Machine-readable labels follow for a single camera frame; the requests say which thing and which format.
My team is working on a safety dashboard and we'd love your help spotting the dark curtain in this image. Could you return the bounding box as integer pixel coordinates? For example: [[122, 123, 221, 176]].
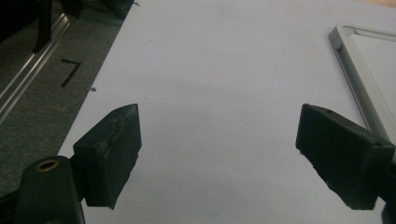
[[0, 0, 42, 44]]

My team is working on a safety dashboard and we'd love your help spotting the wooden table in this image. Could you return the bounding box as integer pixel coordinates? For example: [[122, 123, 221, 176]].
[[358, 0, 396, 9]]

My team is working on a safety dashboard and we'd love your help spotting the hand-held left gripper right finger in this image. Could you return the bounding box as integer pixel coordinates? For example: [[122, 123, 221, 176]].
[[294, 103, 396, 211]]

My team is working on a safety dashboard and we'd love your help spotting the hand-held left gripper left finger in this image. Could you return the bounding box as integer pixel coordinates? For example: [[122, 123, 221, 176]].
[[72, 103, 143, 210]]

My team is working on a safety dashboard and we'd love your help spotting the metal floor rail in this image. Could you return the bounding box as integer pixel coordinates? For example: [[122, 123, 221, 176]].
[[0, 12, 72, 126]]

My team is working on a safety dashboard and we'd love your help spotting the silver framed whiteboard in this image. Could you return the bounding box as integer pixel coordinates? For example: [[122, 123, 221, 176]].
[[328, 22, 396, 166]]

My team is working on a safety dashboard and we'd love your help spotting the black metal stand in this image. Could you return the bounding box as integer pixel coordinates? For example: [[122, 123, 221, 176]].
[[32, 0, 54, 54]]

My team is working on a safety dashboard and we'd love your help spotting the large white board sheet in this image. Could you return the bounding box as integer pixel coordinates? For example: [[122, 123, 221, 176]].
[[57, 0, 396, 224]]

